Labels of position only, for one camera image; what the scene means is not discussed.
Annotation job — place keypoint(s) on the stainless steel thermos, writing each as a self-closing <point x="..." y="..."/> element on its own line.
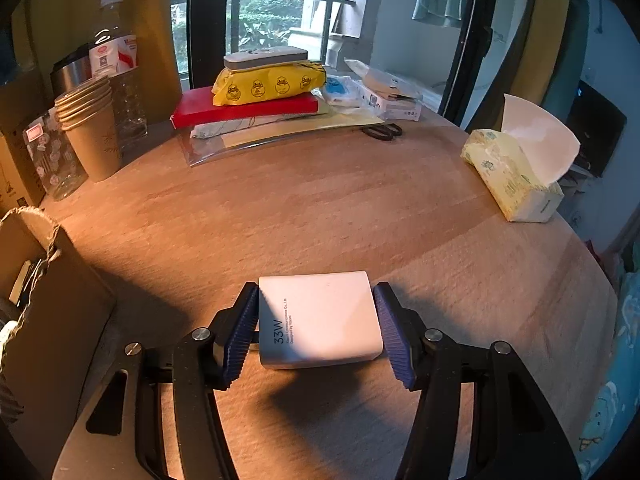
<point x="71" y="71"/>

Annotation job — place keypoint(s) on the black scissors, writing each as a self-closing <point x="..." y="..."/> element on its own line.
<point x="383" y="132"/>

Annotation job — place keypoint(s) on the clear plastic water bottle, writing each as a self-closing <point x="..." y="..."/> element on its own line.
<point x="113" y="52"/>

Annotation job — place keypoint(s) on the grey case on wipes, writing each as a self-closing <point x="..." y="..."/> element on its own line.
<point x="249" y="59"/>

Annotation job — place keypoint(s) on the floral glass jar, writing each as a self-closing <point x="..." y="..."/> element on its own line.
<point x="54" y="158"/>

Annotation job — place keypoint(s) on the yellow wet wipes pack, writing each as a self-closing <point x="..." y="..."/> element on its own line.
<point x="267" y="83"/>

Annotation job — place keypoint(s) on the white power adapter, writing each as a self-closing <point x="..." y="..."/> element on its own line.
<point x="317" y="320"/>

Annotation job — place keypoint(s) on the tissue pack with tissue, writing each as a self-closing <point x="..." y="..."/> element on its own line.
<point x="522" y="162"/>

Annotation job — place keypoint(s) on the white pill bottle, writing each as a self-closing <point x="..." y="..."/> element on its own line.
<point x="5" y="334"/>

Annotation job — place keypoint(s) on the brown lamp packaging box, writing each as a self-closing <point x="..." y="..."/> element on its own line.
<point x="22" y="101"/>

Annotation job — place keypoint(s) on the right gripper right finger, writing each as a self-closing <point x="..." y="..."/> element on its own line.
<point x="514" y="432"/>

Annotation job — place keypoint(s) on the cardboard box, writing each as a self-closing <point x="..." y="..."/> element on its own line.
<point x="45" y="362"/>

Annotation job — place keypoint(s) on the grey headboard bed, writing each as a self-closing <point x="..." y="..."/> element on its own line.
<point x="617" y="401"/>

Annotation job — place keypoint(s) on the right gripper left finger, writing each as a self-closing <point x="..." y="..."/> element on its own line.
<point x="119" y="433"/>

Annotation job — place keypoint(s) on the white small boxes pile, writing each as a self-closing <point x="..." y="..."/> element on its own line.
<point x="378" y="92"/>

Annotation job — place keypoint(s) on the black television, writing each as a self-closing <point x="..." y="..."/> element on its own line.
<point x="597" y="123"/>

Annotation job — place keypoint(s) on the stack of paper cups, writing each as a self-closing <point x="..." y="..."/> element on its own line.
<point x="86" y="116"/>

